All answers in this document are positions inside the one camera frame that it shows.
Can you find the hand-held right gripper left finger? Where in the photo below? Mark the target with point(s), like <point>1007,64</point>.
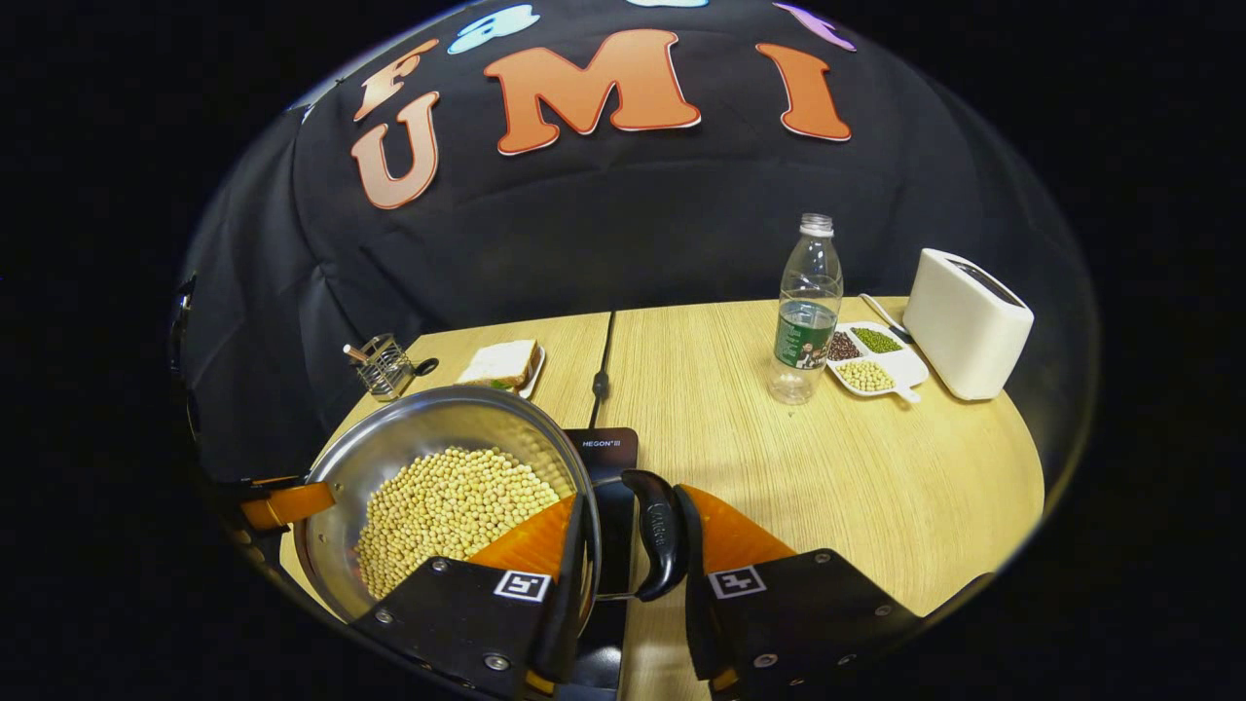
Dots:
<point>568,623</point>

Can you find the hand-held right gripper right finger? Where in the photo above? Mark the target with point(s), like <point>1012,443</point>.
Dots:
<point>696,633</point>

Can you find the black induction cooktop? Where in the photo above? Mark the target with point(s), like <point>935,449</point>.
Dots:
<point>613,458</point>

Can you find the white toaster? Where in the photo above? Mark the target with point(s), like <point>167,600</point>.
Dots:
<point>959,331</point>

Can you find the white divided bean dish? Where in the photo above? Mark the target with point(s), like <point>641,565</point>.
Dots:
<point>876,370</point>

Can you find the small black oval object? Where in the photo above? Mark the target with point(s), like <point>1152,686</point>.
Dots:
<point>426,366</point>

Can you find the pile of yellow soybeans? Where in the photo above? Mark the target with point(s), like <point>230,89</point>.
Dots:
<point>448,506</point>

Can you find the clear plastic water bottle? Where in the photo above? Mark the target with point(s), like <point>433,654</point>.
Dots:
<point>806,312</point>

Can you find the black backdrop cloth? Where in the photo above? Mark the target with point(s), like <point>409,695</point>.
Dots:
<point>633,214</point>

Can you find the white sandwich plate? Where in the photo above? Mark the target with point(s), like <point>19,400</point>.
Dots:
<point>533,375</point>

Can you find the sandwich with lettuce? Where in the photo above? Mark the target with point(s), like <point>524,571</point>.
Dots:
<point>501,363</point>

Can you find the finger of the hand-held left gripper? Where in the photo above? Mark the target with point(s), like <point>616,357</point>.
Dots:
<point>287,504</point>

